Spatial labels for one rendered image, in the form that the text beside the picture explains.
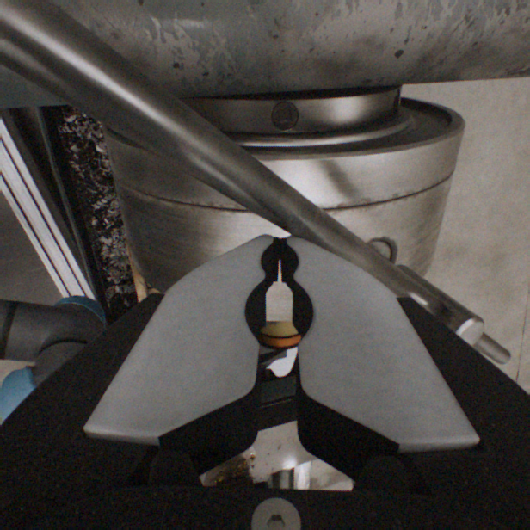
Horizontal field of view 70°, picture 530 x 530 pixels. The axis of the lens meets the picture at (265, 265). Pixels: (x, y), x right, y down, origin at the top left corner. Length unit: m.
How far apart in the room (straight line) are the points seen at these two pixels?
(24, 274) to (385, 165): 1.32
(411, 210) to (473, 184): 1.89
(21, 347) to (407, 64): 0.50
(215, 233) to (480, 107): 1.85
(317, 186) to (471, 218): 2.05
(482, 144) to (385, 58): 1.89
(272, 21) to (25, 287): 1.36
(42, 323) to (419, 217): 0.45
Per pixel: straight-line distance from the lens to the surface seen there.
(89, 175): 0.89
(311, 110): 0.28
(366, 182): 0.25
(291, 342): 0.47
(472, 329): 0.23
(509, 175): 2.33
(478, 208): 2.27
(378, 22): 0.22
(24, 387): 0.50
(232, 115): 0.29
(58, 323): 0.56
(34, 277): 1.46
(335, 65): 0.23
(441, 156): 0.30
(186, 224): 0.27
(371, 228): 0.27
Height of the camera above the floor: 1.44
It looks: 55 degrees down
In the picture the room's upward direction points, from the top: 149 degrees clockwise
